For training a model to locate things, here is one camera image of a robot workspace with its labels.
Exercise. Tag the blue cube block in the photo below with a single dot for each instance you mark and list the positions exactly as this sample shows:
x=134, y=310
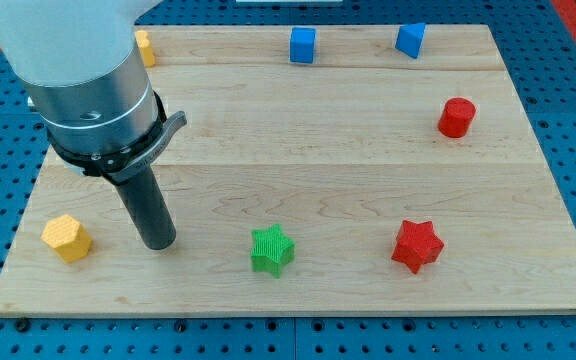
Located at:
x=302, y=45

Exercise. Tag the red cylinder block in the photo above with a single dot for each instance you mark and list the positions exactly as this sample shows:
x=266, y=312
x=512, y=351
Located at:
x=456, y=118

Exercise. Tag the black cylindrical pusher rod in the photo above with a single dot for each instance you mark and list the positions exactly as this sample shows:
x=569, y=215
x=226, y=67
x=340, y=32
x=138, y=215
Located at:
x=146, y=206

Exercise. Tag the black clamp ring with lever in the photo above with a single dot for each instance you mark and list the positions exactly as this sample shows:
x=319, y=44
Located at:
x=93, y=151

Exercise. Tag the green star block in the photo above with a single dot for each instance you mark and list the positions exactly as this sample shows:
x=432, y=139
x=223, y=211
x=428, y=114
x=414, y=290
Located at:
x=272, y=250

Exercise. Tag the red star block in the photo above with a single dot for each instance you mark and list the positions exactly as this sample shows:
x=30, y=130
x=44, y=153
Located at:
x=416, y=244

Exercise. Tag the blue triangular prism block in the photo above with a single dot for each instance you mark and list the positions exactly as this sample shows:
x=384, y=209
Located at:
x=410, y=39

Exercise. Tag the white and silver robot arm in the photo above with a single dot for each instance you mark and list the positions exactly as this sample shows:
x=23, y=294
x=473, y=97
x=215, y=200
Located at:
x=81, y=67

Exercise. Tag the wooden board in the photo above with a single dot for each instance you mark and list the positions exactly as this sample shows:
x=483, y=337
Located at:
x=338, y=153

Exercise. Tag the yellow hexagon block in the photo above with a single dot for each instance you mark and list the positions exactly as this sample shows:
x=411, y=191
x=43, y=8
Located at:
x=67, y=237

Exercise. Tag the yellow block behind arm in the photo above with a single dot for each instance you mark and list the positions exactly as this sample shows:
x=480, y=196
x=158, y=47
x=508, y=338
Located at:
x=145, y=48

